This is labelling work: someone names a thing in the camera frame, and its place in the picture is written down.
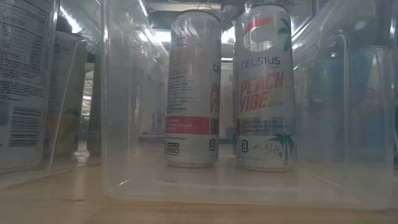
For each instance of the blue silver Red Bull can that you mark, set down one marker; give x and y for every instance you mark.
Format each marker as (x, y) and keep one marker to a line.
(370, 109)
(326, 109)

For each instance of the white Celsius drink can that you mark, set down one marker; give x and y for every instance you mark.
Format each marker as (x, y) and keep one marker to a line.
(66, 93)
(264, 93)
(192, 93)
(21, 77)

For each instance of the clear plastic bin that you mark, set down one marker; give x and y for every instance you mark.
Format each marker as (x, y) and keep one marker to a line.
(217, 186)
(77, 28)
(396, 133)

